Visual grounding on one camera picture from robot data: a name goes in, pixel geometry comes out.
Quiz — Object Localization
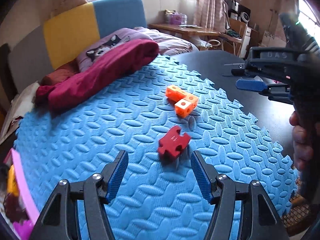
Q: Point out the red puzzle piece block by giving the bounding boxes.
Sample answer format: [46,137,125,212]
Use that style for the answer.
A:
[158,125,191,161]

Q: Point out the orange linked cubes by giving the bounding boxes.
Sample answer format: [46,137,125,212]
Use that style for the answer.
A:
[165,85,199,118]

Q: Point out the magenta plastic cup toy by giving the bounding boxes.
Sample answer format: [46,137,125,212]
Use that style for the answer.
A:
[13,220,34,240]

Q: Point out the orange toy car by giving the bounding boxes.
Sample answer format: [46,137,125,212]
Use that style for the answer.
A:
[7,165,20,197]

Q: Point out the dark brown gold ornament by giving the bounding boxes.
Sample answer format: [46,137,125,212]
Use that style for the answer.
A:
[3,193,28,223]

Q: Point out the person's right hand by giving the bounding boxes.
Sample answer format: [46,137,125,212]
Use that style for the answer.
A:
[289,112,313,171]

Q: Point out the wooden side table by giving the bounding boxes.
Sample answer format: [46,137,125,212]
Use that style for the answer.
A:
[149,23,242,56]

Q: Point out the pink curtain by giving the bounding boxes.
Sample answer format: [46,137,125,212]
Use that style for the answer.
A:
[194,0,225,33]

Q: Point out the blue foam puzzle mat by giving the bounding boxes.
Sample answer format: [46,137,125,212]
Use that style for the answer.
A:
[14,56,298,239]

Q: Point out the pink striped bedsheet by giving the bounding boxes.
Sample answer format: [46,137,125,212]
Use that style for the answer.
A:
[134,27,199,56]

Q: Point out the pink shallow cardboard box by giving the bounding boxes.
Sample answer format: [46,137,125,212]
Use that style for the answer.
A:
[3,148,40,225]

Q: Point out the purple box on table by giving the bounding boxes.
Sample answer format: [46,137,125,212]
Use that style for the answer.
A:
[164,9,187,25]

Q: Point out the dark red folded blanket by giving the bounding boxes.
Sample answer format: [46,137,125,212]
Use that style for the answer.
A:
[35,39,159,113]

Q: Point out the beige canvas bag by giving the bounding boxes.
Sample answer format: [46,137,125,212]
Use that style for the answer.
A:
[1,82,40,143]

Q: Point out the cat print pillow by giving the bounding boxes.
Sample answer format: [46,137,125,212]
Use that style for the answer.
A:
[76,28,152,72]

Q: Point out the black rolled mat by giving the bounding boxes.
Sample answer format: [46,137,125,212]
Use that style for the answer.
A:
[1,43,18,113]

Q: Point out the grey yellow blue headboard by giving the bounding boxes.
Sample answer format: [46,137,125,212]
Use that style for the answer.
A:
[8,0,147,93]

